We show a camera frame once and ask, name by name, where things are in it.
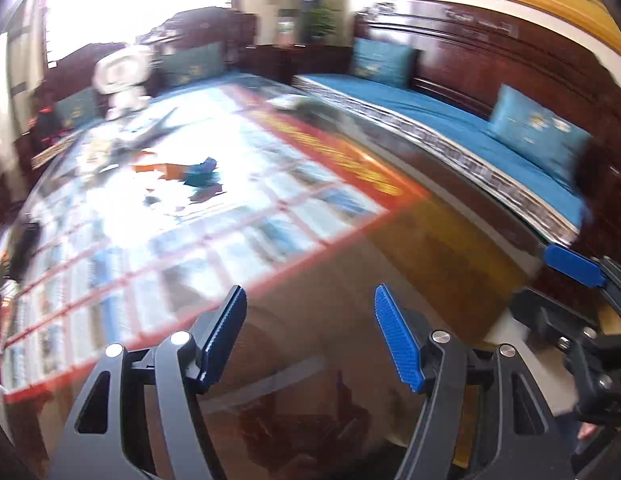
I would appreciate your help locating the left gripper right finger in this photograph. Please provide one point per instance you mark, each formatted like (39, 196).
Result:
(483, 416)

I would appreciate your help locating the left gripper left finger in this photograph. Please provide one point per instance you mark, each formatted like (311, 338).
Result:
(106, 434)

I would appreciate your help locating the teal paper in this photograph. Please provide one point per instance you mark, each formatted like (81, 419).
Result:
(203, 175)

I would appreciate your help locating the blue embroidered pillow near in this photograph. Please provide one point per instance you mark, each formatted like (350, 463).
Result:
(538, 134)

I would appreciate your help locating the blue embroidered pillow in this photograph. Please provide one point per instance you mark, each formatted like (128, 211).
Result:
(383, 62)
(538, 134)

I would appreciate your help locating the university poster under glass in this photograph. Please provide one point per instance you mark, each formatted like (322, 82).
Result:
(127, 257)

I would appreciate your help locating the black remote control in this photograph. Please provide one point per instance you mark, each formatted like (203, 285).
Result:
(23, 248)

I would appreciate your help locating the dark wooden side sofa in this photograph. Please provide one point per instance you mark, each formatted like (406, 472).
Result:
(464, 56)

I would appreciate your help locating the blue sofa seat cushion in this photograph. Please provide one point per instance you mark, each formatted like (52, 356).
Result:
(463, 142)

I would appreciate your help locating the white bag with blue items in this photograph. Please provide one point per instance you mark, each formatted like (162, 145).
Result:
(138, 131)

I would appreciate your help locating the teal pillow left back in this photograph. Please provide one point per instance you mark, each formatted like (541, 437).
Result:
(78, 109)

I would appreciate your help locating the blue embroidered pillow far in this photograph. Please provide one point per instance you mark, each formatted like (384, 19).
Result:
(383, 62)

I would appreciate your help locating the white toy robot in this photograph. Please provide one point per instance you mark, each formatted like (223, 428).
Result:
(121, 76)

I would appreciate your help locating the dark wooden back sofa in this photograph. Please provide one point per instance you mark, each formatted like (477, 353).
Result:
(236, 30)

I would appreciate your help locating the potted green plant corner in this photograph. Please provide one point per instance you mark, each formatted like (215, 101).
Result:
(322, 24)

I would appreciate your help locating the black tower speaker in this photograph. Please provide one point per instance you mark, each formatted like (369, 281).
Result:
(305, 19)

